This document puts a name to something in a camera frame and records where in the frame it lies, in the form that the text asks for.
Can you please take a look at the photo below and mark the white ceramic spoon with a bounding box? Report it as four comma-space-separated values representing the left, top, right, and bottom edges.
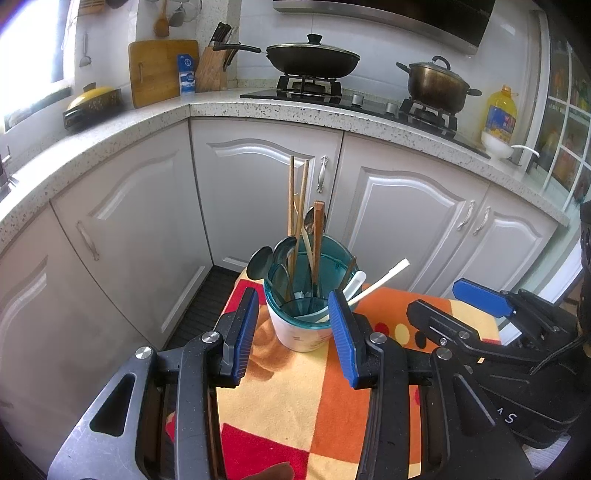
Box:
342, 270, 367, 300

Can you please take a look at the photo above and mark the brown wooden chopstick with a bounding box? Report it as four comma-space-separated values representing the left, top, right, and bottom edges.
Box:
287, 156, 294, 276
291, 159, 310, 279

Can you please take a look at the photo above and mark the pale thin wooden chopstick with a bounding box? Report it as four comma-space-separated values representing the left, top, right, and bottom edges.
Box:
301, 226, 314, 274

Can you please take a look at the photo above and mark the reddish brown chopstick pair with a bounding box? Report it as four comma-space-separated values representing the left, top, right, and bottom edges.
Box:
311, 201, 325, 297

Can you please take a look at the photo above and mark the teal rimmed utensil holder cup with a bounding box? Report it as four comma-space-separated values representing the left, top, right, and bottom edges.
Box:
263, 236, 353, 352

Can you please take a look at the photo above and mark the orange yellow red towel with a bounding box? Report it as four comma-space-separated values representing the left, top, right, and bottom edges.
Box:
217, 270, 501, 479

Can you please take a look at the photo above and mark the small steel spoon on towel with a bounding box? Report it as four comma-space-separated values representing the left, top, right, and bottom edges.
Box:
304, 206, 327, 236

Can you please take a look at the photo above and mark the glass pane cabinet door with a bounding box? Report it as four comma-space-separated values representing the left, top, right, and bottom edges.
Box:
520, 10, 590, 211

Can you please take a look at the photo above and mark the white bowl with ladle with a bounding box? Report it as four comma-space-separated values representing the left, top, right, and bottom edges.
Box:
481, 131, 540, 160

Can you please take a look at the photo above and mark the yellow cooking oil bottle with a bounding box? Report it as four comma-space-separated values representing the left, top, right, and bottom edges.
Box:
483, 85, 518, 144

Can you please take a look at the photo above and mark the bronze stock pot with lid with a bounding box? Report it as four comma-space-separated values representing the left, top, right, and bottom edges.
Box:
396, 55, 482, 115

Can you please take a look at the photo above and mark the black glass gas stove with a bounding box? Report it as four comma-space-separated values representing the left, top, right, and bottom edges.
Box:
240, 75, 490, 160

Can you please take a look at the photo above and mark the wooden knife block with knives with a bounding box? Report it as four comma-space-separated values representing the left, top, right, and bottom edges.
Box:
195, 22, 232, 93

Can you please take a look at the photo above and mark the yellow lidded black casserole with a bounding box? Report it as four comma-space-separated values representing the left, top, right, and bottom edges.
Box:
62, 82, 124, 132

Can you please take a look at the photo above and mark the wooden cutting board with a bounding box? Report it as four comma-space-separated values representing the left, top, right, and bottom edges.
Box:
128, 40, 198, 109

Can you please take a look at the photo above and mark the black lidded wok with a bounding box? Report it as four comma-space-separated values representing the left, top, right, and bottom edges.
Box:
211, 32, 362, 80

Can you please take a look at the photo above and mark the blue white salt bag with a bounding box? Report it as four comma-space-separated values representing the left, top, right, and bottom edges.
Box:
177, 54, 197, 96

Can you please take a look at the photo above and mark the hanging wooden spatula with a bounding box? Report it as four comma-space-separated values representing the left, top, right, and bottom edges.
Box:
153, 0, 169, 38

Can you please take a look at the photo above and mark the hanging steel ladle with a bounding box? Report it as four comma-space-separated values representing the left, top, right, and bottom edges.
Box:
168, 1, 186, 28

